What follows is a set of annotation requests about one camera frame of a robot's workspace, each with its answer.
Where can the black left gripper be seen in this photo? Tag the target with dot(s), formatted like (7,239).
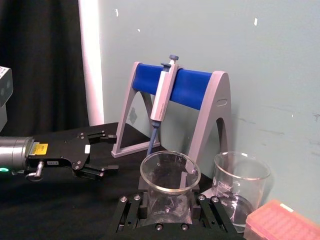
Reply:
(65,152)

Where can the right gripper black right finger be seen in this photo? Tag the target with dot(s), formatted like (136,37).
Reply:
(212,212)

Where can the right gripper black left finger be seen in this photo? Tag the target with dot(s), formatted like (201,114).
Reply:
(130,212)

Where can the clear glass wide-mouth flask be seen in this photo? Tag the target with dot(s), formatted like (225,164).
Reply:
(170,197)

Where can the clear glass graduated beaker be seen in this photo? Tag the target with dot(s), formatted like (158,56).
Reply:
(240,175)

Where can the black table cloth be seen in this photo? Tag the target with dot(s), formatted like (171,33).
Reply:
(62,207)

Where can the pink pipette tip box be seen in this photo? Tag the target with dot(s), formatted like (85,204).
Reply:
(282,222)

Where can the grey and blue pipette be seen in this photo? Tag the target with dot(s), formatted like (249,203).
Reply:
(162,97)

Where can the grey stand with blue bar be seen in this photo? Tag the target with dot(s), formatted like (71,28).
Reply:
(212,107)

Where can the black curtain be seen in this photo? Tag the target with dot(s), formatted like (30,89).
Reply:
(42,62)

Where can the white vertical post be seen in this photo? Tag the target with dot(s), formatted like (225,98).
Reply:
(92,62)

